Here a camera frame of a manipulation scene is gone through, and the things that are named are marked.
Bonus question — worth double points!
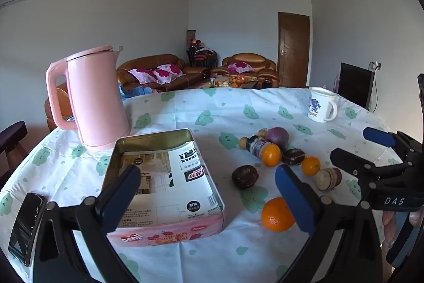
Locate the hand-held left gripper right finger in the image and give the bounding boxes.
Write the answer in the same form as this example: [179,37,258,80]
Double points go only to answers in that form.
[275,164,379,233]

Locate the pink floral pillow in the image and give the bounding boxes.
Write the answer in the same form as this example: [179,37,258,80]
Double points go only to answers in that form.
[228,62,255,74]
[129,68,166,85]
[156,63,185,78]

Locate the printed paper sheet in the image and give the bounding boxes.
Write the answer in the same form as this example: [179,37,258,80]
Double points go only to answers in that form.
[114,140,223,227]

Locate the stacked dark chairs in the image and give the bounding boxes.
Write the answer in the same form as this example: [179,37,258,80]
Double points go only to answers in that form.
[187,46,219,69]

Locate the dark smooth passion fruit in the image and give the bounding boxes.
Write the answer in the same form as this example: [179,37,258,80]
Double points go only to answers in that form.
[231,165,257,190]

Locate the brown wooden door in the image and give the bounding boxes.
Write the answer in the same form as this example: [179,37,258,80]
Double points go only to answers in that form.
[277,12,310,88]

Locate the blue cloth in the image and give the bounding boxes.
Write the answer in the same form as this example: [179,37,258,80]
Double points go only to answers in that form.
[120,84,160,99]

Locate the black television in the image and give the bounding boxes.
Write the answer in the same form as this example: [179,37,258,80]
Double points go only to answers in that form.
[338,62,375,111]

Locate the wooden coffee table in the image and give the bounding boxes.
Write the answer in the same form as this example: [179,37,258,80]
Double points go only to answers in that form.
[189,76,266,89]

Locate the pink metal tin box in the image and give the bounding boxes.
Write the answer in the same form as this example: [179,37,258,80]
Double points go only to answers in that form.
[101,129,226,247]

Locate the white mug with blue print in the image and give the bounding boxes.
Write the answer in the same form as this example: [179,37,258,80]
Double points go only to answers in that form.
[306,87,338,123]

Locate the brown leather sofa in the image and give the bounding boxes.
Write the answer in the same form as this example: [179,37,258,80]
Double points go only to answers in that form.
[117,54,213,92]

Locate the purple passion fruit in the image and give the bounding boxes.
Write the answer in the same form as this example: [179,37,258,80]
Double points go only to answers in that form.
[266,127,290,151]

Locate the white tablecloth with green clouds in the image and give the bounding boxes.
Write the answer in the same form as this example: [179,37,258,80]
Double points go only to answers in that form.
[0,87,414,283]

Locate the small dark bottle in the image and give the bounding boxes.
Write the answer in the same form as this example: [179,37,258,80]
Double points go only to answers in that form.
[247,134,270,158]

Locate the dark wooden chair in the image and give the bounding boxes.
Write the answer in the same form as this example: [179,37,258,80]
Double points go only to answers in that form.
[0,121,28,184]

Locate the large orange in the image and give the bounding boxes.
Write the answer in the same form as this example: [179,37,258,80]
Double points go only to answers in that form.
[262,197,296,233]

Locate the pink electric kettle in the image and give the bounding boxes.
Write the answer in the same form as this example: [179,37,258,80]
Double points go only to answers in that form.
[46,45,131,151]

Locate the brown leather armchair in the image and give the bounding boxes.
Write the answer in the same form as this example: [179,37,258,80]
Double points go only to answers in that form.
[211,53,280,89]

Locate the small orange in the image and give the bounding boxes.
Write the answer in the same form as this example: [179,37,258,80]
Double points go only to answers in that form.
[301,156,321,176]
[260,144,282,167]

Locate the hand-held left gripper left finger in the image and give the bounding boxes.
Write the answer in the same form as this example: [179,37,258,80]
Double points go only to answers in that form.
[41,164,141,234]

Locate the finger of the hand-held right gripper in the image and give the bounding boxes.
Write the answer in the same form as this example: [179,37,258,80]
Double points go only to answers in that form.
[363,127,424,165]
[330,147,410,201]

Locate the black smartphone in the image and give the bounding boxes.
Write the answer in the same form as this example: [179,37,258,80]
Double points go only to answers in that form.
[8,193,47,267]

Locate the person's right hand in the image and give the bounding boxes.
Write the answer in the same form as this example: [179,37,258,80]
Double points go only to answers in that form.
[382,211,424,248]

